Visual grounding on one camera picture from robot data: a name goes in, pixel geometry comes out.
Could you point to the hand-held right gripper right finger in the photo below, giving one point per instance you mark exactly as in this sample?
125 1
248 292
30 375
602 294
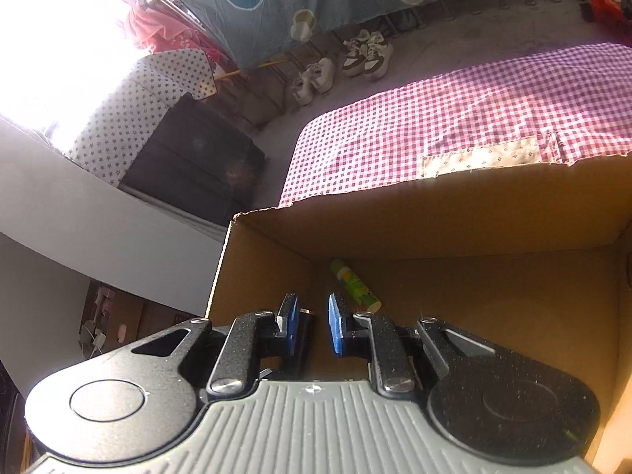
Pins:
336 328

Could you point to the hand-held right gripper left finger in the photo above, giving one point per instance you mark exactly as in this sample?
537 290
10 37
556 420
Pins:
290 328

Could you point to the small black tube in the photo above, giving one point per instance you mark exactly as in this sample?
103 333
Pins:
306 340

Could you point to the green glue stick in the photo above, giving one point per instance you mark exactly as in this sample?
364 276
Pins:
353 284

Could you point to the brown cardboard box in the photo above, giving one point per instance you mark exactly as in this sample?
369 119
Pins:
493 306

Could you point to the wooden cabinet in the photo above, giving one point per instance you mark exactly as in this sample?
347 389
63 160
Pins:
148 313

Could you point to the dark wooden chest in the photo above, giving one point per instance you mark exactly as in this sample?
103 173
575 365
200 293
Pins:
197 158

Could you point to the pink checked tablecloth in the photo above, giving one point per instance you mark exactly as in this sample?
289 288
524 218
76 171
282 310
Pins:
444 108

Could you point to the star print cloth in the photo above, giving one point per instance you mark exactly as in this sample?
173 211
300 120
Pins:
123 118

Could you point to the brown and white sneaker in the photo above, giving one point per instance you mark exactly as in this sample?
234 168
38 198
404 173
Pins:
354 54

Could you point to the dark and white sneakers pair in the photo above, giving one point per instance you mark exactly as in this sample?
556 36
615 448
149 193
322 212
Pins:
379 57

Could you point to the pink cloth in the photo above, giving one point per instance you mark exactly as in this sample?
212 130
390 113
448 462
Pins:
163 29

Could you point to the red plastic bag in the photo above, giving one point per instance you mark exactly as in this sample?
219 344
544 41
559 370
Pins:
612 15

